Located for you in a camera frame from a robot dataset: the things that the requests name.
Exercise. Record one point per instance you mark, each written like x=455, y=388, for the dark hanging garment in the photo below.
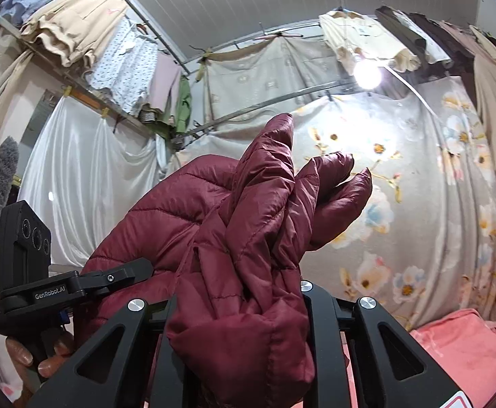
x=409, y=25

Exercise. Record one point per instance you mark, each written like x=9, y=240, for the green hanging garment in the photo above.
x=183, y=106

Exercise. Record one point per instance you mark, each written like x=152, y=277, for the cream printed hanging garment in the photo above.
x=358, y=34

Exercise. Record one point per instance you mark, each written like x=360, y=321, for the pink blanket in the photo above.
x=464, y=348

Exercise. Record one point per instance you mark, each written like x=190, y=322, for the beige hanging garment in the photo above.
x=74, y=21

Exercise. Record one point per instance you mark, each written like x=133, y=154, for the pale pink hanging garment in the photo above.
x=165, y=80

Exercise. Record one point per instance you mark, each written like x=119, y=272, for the pale patterned hanging sheet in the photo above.
x=265, y=76

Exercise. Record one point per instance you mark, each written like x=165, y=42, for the maroon quilted puffer jacket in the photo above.
x=231, y=238

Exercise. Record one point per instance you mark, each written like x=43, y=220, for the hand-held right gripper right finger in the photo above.
x=321, y=327

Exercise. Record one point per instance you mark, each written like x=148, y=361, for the white satin curtain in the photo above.
x=86, y=178

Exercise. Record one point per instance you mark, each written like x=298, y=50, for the grey floral curtain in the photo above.
x=422, y=204

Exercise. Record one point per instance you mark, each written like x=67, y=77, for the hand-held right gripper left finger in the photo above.
x=103, y=348

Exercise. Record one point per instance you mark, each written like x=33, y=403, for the glowing light bulb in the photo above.
x=367, y=73

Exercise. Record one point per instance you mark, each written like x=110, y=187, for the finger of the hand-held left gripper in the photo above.
x=116, y=275

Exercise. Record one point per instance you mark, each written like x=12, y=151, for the person's left hand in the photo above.
x=18, y=353

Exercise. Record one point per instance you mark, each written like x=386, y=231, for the curved metal rod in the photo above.
x=273, y=106

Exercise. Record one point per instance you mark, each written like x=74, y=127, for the white dotted hanging garment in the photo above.
x=122, y=68

